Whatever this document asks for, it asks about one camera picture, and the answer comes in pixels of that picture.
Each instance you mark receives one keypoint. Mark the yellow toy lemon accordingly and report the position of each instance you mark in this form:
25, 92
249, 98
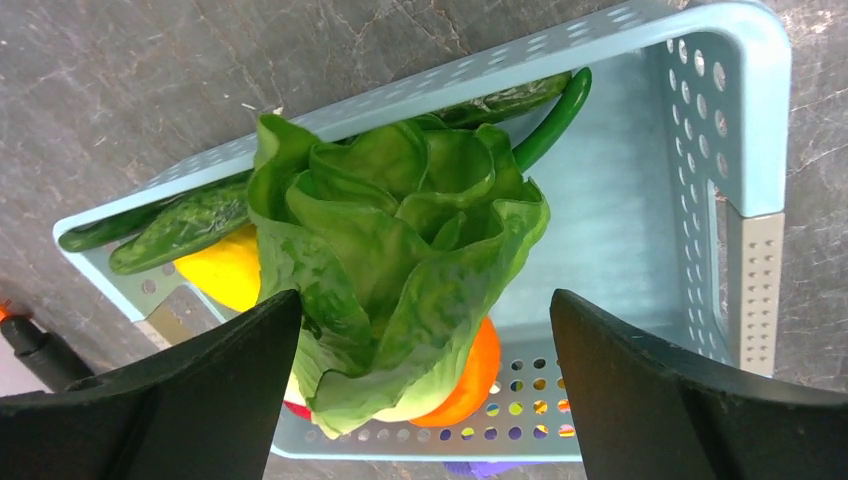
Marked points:
228, 271

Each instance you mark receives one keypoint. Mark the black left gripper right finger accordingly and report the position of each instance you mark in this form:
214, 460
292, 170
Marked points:
696, 397

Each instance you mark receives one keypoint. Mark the green toy bean pod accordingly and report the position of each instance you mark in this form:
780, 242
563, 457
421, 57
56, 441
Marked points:
557, 121

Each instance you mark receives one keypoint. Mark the orange toy fruit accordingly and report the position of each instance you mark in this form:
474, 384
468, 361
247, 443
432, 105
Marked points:
473, 388

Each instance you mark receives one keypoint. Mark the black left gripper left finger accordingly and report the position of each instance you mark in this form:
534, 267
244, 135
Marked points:
206, 408

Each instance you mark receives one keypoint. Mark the purple plastic cylinder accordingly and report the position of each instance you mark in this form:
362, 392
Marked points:
480, 469

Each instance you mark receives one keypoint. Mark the green toy cucumber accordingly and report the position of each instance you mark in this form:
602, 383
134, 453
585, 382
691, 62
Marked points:
195, 221

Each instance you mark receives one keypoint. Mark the red toy apple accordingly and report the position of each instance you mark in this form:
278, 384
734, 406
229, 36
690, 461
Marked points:
299, 409

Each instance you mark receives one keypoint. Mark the green toy lettuce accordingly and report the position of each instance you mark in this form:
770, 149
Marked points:
398, 244

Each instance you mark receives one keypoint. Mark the light blue plastic basket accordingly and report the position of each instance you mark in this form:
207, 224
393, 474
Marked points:
667, 195

